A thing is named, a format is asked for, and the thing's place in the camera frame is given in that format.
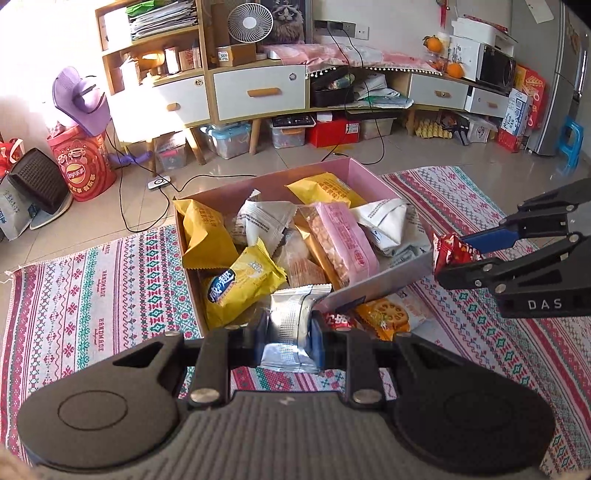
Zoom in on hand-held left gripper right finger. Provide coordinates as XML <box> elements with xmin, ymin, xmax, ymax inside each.
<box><xmin>309</xmin><ymin>313</ymin><xmax>482</xmax><ymax>409</ymax></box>

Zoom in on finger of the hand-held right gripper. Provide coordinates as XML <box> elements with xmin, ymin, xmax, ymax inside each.
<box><xmin>460</xmin><ymin>178</ymin><xmax>591</xmax><ymax>254</ymax></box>
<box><xmin>436</xmin><ymin>232</ymin><xmax>591</xmax><ymax>291</ymax></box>

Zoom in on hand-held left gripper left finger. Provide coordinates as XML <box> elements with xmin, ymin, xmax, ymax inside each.
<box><xmin>88</xmin><ymin>310</ymin><xmax>271</xmax><ymax>409</ymax></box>

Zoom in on red floral snack packet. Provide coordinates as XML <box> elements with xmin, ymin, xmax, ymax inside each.
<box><xmin>321</xmin><ymin>311</ymin><xmax>358</xmax><ymax>330</ymax></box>

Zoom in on silver snack packet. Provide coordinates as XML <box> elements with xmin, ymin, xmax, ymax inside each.
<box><xmin>259</xmin><ymin>284</ymin><xmax>333</xmax><ymax>374</ymax></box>

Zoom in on yellow packet with blue label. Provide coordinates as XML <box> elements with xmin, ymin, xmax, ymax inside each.
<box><xmin>203</xmin><ymin>244</ymin><xmax>288</xmax><ymax>329</ymax></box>

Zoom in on orange snack packet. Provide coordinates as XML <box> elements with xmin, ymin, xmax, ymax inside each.
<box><xmin>355</xmin><ymin>293</ymin><xmax>432</xmax><ymax>342</ymax></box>

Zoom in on white triangular snack packet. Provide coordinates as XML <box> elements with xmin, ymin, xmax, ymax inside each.
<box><xmin>235</xmin><ymin>189</ymin><xmax>298</xmax><ymax>247</ymax></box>
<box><xmin>353</xmin><ymin>199</ymin><xmax>432</xmax><ymax>258</ymax></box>

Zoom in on clear bread bag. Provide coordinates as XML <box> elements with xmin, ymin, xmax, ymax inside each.
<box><xmin>272</xmin><ymin>226</ymin><xmax>310</xmax><ymax>278</ymax></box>

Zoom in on pink snack packet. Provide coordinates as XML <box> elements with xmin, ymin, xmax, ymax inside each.
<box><xmin>307</xmin><ymin>202</ymin><xmax>380</xmax><ymax>287</ymax></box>

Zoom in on yellow snack packet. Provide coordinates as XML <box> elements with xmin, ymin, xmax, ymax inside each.
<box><xmin>174</xmin><ymin>198</ymin><xmax>241</xmax><ymax>271</ymax></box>
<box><xmin>285</xmin><ymin>172</ymin><xmax>368</xmax><ymax>208</ymax></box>

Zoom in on pink cardboard box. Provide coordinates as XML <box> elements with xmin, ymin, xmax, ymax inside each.
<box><xmin>173</xmin><ymin>156</ymin><xmax>437</xmax><ymax>337</ymax></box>

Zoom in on white blue printed carton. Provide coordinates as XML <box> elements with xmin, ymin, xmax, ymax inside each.
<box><xmin>495</xmin><ymin>88</ymin><xmax>535</xmax><ymax>154</ymax></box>

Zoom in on yellow corrugated tray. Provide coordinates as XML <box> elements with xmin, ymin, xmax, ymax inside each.
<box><xmin>412</xmin><ymin>117</ymin><xmax>457</xmax><ymax>141</ymax></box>

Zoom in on blue plastic stool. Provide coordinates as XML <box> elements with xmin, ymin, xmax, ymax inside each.
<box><xmin>555</xmin><ymin>115</ymin><xmax>586</xmax><ymax>171</ymax></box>

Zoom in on narrow white low drawer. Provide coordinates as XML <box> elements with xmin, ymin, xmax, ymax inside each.
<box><xmin>464</xmin><ymin>87</ymin><xmax>510</xmax><ymax>119</ymax></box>

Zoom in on low wooden shelf unit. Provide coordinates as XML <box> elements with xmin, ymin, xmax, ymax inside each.
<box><xmin>307</xmin><ymin>65</ymin><xmax>511</xmax><ymax>139</ymax></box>

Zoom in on clear plastic bin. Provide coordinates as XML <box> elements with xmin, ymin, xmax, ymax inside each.
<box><xmin>359</xmin><ymin>117</ymin><xmax>398</xmax><ymax>140</ymax></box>

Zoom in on red orange carton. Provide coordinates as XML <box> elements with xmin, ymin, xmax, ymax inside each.
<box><xmin>512</xmin><ymin>64</ymin><xmax>547</xmax><ymax>131</ymax></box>

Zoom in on wide white low drawer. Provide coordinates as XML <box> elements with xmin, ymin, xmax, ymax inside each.
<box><xmin>409</xmin><ymin>74</ymin><xmax>470</xmax><ymax>112</ymax></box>

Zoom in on patterned woven mat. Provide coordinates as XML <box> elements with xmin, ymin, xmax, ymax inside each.
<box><xmin>0</xmin><ymin>165</ymin><xmax>591</xmax><ymax>480</ymax></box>

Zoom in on black microwave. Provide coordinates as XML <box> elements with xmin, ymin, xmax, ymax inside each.
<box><xmin>475</xmin><ymin>43</ymin><xmax>518</xmax><ymax>89</ymax></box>

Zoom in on grey refrigerator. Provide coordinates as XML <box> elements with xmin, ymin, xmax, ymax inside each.
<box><xmin>526</xmin><ymin>0</ymin><xmax>591</xmax><ymax>158</ymax></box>

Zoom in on white patterned box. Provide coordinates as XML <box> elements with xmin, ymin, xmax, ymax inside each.
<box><xmin>448</xmin><ymin>34</ymin><xmax>479</xmax><ymax>77</ymax></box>

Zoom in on red box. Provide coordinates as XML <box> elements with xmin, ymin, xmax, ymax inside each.
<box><xmin>306</xmin><ymin>117</ymin><xmax>362</xmax><ymax>148</ymax></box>

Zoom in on blue-lidded clear storage box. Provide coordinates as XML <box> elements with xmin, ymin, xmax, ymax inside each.
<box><xmin>200</xmin><ymin>121</ymin><xmax>253</xmax><ymax>160</ymax></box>

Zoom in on clear box with black device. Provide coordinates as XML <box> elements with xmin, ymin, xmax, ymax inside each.
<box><xmin>270</xmin><ymin>114</ymin><xmax>317</xmax><ymax>149</ymax></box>

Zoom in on plain white box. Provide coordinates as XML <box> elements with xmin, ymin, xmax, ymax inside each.
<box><xmin>450</xmin><ymin>15</ymin><xmax>521</xmax><ymax>47</ymax></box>

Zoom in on black basket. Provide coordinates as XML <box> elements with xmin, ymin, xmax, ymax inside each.
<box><xmin>309</xmin><ymin>69</ymin><xmax>356</xmax><ymax>108</ymax></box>

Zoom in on purple toy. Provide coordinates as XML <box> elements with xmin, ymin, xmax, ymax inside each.
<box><xmin>107</xmin><ymin>150</ymin><xmax>154</xmax><ymax>169</ymax></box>

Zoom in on red chips bucket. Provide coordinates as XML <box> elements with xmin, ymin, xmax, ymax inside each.
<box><xmin>45</xmin><ymin>124</ymin><xmax>116</xmax><ymax>203</ymax></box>

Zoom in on pink cloth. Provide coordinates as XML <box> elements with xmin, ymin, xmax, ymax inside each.
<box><xmin>262</xmin><ymin>43</ymin><xmax>441</xmax><ymax>75</ymax></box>

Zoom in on white printed paper bag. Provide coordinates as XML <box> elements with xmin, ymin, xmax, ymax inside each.
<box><xmin>0</xmin><ymin>173</ymin><xmax>35</xmax><ymax>241</ymax></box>

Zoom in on small cardboard box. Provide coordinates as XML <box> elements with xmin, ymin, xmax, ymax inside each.
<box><xmin>215</xmin><ymin>44</ymin><xmax>257</xmax><ymax>68</ymax></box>

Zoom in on purple sun hat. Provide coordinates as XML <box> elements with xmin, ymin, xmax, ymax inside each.
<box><xmin>52</xmin><ymin>66</ymin><xmax>109</xmax><ymax>137</ymax></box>

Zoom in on framed cat picture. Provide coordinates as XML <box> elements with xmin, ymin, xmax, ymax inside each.
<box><xmin>264</xmin><ymin>0</ymin><xmax>309</xmax><ymax>45</ymax></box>

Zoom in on red shopping bag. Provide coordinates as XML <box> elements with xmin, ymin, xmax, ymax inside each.
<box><xmin>0</xmin><ymin>137</ymin><xmax>24</xmax><ymax>176</ymax></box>

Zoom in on wooden cabinet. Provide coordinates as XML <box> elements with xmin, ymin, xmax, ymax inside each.
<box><xmin>95</xmin><ymin>0</ymin><xmax>310</xmax><ymax>167</ymax></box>

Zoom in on white desk fan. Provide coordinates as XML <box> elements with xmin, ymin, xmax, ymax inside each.
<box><xmin>226</xmin><ymin>3</ymin><xmax>274</xmax><ymax>45</ymax></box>

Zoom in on stack of papers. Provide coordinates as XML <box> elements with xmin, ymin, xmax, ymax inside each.
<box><xmin>127</xmin><ymin>0</ymin><xmax>198</xmax><ymax>41</ymax></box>

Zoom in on white drawer short handle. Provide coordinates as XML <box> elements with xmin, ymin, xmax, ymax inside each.
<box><xmin>106</xmin><ymin>76</ymin><xmax>211</xmax><ymax>129</ymax></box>

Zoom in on white drawer long handle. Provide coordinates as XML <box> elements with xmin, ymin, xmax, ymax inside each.
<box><xmin>212</xmin><ymin>65</ymin><xmax>308</xmax><ymax>123</ymax></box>

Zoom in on wall sockets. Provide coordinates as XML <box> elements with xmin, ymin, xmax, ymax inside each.
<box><xmin>313</xmin><ymin>20</ymin><xmax>370</xmax><ymax>40</ymax></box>

